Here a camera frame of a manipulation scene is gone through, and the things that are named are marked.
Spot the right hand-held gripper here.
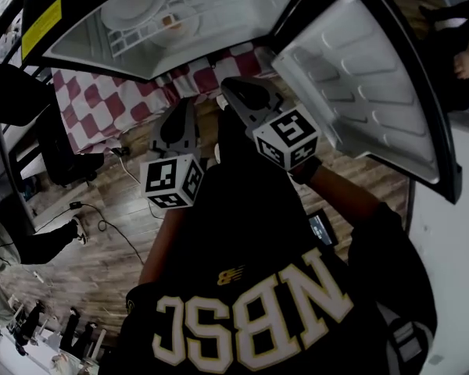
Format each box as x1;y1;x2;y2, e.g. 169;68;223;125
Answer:
220;75;322;172

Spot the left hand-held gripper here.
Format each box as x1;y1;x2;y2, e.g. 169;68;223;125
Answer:
139;98;206;210

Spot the black mini fridge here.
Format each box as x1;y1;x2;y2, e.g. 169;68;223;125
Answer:
19;0;464;205

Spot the small white plate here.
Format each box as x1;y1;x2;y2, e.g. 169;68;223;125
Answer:
148;4;201;50

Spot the person's left forearm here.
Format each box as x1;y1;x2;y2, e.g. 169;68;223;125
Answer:
138;205;181;284

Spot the person's right forearm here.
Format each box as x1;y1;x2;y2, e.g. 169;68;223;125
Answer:
288;158;380;230

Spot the black wristband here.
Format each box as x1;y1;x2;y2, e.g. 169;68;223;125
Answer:
288;156;324;185

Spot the person's black lettered jersey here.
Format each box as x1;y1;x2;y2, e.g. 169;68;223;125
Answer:
97;107;439;375

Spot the red white checkered tablecloth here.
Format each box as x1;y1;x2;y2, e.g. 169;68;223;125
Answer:
50;45;282;155

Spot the black smartphone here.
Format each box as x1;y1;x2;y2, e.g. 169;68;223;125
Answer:
307;209;339;249

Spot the grey desk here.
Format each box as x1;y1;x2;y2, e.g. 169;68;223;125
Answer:
0;123;44;230

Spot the black office chair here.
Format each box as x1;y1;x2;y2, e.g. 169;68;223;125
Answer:
0;63;106;187

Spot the large white plate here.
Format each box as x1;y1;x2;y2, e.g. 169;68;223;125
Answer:
100;0;169;30

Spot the white table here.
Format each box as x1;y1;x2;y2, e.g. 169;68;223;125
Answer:
408;111;469;375

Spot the white cable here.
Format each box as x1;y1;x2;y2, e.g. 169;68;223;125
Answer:
109;146;165;220

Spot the black cable with adapter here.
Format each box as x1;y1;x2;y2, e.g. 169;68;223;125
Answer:
34;200;145;265

